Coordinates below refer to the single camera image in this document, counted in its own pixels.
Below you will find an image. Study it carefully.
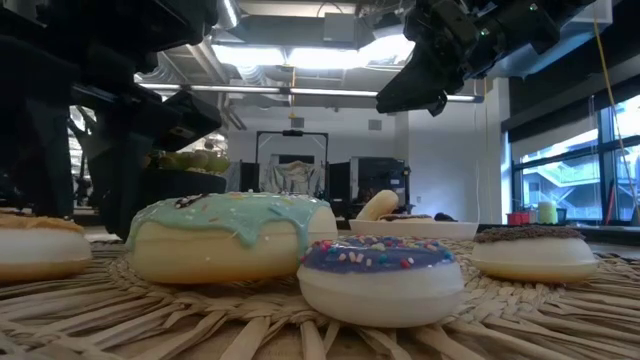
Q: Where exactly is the light green round succulent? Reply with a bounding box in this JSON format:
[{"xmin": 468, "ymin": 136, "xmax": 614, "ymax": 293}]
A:
[{"xmin": 144, "ymin": 148, "xmax": 232, "ymax": 175}]

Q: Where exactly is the black machine cabinet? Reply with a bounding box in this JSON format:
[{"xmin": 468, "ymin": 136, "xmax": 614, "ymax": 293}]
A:
[{"xmin": 349, "ymin": 156, "xmax": 412, "ymax": 207}]

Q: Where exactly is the black frame stand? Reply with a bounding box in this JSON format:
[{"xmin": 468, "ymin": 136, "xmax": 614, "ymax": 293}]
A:
[{"xmin": 255, "ymin": 129, "xmax": 330, "ymax": 201}]

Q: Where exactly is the long ceiling light bar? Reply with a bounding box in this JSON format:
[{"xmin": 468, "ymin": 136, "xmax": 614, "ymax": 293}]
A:
[{"xmin": 137, "ymin": 82, "xmax": 484, "ymax": 104}]

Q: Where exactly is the chocolate sprinkle topped donut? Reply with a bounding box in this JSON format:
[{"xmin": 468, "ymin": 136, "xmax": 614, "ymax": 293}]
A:
[{"xmin": 471, "ymin": 225, "xmax": 600, "ymax": 285}]

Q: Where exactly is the black tall speaker box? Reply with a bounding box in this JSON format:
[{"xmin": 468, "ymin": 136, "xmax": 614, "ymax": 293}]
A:
[{"xmin": 239, "ymin": 160, "xmax": 261, "ymax": 194}]

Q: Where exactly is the light green cup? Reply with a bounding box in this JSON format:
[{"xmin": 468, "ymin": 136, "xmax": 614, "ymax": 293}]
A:
[{"xmin": 537, "ymin": 200, "xmax": 559, "ymax": 225}]

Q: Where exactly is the flat donut with brown topping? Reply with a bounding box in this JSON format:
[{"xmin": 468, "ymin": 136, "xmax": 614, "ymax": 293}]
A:
[{"xmin": 378, "ymin": 213, "xmax": 434, "ymax": 224}]

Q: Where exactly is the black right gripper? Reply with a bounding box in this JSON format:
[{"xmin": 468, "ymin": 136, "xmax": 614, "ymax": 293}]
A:
[{"xmin": 375, "ymin": 0, "xmax": 484, "ymax": 118}]

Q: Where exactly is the round woven straw placemat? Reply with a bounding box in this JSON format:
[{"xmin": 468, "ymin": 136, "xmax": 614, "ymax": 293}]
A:
[{"xmin": 0, "ymin": 238, "xmax": 640, "ymax": 360}]

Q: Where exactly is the white plate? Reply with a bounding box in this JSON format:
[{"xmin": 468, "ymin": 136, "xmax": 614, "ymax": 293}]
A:
[{"xmin": 348, "ymin": 218, "xmax": 480, "ymax": 242}]

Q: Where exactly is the orange crumble topped donut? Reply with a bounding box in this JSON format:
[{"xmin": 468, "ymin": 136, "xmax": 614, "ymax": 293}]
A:
[{"xmin": 0, "ymin": 212, "xmax": 94, "ymax": 286}]

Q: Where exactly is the grey ceiling box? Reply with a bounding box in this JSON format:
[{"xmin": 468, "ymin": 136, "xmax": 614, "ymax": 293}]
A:
[{"xmin": 323, "ymin": 12, "xmax": 356, "ymax": 44}]

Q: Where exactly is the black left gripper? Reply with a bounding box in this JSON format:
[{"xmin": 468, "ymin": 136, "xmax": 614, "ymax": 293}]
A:
[{"xmin": 0, "ymin": 35, "xmax": 224, "ymax": 242}]

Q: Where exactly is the silver draped cloth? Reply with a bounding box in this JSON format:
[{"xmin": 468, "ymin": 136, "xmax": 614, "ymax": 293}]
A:
[{"xmin": 262, "ymin": 159, "xmax": 326, "ymax": 197}]

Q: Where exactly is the purple frosted sprinkled donut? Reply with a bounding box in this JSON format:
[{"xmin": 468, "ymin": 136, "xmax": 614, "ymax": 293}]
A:
[{"xmin": 297, "ymin": 235, "xmax": 465, "ymax": 329}]

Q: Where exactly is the black plant pot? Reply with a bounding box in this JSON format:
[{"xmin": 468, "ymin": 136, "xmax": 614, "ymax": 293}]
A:
[{"xmin": 142, "ymin": 167, "xmax": 229, "ymax": 202}]

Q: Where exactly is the yellow hanging cable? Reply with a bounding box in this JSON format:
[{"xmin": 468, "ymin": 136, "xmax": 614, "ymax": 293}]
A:
[{"xmin": 592, "ymin": 14, "xmax": 640, "ymax": 211}]

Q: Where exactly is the large mint frosted donut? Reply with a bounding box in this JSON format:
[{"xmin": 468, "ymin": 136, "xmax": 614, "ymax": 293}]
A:
[{"xmin": 125, "ymin": 192, "xmax": 339, "ymax": 285}]

